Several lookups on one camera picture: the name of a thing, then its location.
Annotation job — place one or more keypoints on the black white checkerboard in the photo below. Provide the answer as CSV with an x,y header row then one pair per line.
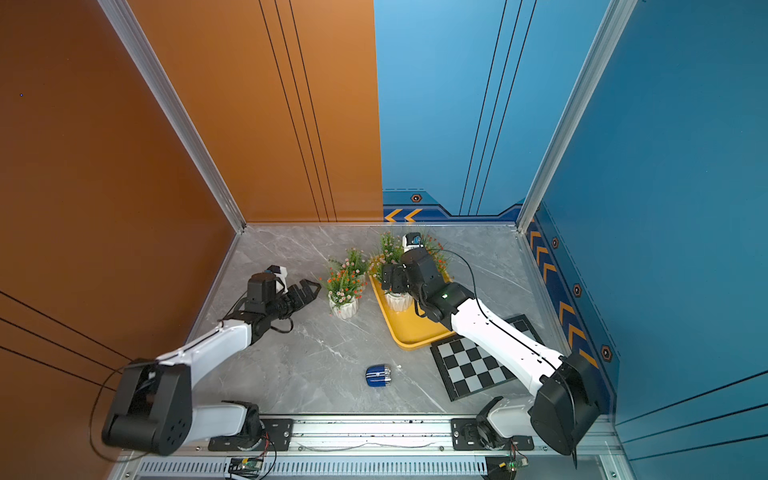
x,y
465,368

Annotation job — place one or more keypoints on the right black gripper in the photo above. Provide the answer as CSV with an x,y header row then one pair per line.
x,y
398,271

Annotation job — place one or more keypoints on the orange flower back pot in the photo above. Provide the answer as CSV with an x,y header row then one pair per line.
x,y
346,283

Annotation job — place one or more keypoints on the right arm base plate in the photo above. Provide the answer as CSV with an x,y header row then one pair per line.
x,y
469,434

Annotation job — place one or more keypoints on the right green circuit board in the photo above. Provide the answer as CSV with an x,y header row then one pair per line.
x,y
513,464

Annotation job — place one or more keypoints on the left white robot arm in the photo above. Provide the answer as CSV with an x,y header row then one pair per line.
x,y
153,410

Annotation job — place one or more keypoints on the green circuit board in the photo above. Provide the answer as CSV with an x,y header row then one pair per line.
x,y
245,468
513,464

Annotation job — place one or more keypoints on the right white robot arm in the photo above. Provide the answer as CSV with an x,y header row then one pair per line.
x,y
565,396

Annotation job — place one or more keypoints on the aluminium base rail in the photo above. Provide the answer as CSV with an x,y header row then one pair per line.
x,y
402,446

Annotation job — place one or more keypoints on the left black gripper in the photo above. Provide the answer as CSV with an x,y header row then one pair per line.
x,y
303,301

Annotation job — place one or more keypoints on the red flower white pot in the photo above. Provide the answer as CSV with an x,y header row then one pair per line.
x,y
436,251

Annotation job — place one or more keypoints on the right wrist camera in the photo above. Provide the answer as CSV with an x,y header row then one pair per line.
x,y
411,241

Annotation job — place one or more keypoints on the pink flower back pot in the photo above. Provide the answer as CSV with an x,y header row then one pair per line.
x,y
390,252

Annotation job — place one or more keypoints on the yellow plastic tray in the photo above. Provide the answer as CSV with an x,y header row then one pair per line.
x,y
409,330

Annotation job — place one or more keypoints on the left green circuit board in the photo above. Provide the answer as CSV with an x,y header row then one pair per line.
x,y
245,468

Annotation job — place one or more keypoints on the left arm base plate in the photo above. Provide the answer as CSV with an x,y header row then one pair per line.
x,y
271,434

